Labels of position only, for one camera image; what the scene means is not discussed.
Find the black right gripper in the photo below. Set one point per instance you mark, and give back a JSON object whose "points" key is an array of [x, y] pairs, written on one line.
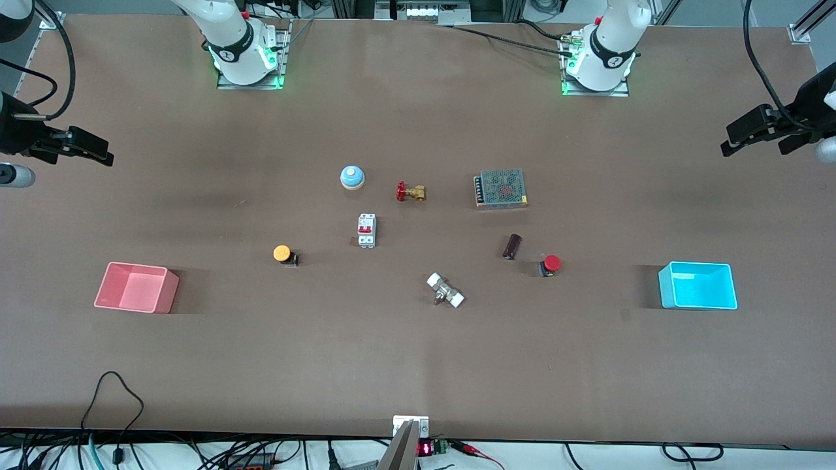
{"points": [[14, 134]]}

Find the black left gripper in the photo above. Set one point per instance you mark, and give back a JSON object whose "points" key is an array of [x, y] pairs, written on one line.
{"points": [[810, 100]]}

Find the yellow push button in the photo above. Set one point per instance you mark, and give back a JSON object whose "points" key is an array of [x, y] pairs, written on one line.
{"points": [[283, 253]]}

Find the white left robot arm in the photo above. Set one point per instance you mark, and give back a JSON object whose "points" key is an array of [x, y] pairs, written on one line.
{"points": [[607, 46]]}

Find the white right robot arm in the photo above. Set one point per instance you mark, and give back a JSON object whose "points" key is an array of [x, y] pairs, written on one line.
{"points": [[235, 39]]}

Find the pink plastic box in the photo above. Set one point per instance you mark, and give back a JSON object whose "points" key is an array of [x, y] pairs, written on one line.
{"points": [[134, 288]]}

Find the cyan plastic box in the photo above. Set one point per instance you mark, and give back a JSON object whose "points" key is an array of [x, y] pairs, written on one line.
{"points": [[697, 286]]}

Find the red push button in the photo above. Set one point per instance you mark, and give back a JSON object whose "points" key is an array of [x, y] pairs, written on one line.
{"points": [[552, 263]]}

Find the metal mesh power supply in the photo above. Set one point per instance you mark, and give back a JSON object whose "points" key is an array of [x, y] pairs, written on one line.
{"points": [[501, 188]]}

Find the dark brown cylinder capacitor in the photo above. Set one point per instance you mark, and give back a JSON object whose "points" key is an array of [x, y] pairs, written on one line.
{"points": [[513, 246]]}

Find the blue round bell button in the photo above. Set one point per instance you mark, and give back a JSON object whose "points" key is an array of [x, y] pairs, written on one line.
{"points": [[352, 177]]}

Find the white red circuit breaker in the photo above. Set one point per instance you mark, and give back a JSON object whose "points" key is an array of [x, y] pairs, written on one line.
{"points": [[366, 230]]}

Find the metal fitting white ends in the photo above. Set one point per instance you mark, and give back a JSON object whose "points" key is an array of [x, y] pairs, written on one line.
{"points": [[445, 291]]}

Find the metal rack with lights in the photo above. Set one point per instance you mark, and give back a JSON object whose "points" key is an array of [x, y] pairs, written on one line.
{"points": [[424, 10]]}

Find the red crocodile clip lead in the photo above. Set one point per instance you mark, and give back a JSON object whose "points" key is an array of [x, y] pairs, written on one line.
{"points": [[473, 450]]}

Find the red digit display module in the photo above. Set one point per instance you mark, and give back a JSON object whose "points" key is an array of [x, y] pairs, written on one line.
{"points": [[432, 448]]}

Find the aluminium frame profile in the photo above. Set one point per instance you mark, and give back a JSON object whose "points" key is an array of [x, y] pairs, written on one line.
{"points": [[810, 23]]}

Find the aluminium corner bracket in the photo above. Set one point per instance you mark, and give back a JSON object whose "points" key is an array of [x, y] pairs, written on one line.
{"points": [[52, 21]]}

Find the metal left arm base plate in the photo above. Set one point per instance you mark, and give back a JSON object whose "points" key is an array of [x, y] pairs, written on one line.
{"points": [[567, 88]]}

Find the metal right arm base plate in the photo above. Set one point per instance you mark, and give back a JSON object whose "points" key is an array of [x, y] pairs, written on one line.
{"points": [[282, 52]]}

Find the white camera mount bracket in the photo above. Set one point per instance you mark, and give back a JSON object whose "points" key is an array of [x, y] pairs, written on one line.
{"points": [[421, 424]]}

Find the grey camera pole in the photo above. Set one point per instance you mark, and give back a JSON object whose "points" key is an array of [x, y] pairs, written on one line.
{"points": [[400, 450]]}

